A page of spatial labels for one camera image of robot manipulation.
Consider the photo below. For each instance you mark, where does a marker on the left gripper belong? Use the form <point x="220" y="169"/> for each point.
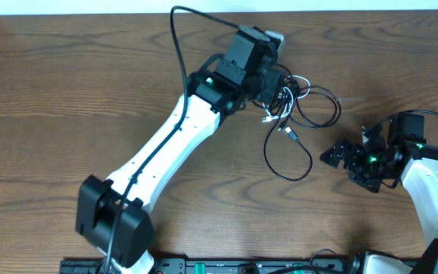
<point x="272" y="93"/>

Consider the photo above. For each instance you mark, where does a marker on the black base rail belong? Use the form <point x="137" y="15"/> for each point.
<point x="183" y="266"/>

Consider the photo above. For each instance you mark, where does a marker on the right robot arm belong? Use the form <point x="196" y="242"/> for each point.
<point x="405" y="158"/>

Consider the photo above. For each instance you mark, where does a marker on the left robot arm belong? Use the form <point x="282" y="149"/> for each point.
<point x="114" y="214"/>

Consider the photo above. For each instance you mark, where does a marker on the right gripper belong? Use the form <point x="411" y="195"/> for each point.
<point x="341" y="148"/>

